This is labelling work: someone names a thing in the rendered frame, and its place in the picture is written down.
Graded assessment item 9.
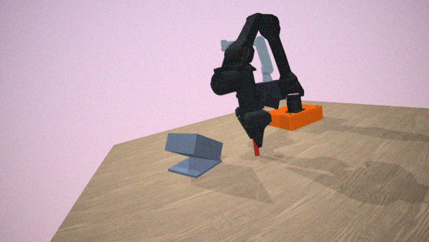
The red cylindrical peg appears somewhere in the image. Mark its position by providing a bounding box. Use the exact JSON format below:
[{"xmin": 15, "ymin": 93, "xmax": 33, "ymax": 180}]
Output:
[{"xmin": 253, "ymin": 139, "xmax": 260, "ymax": 156}]

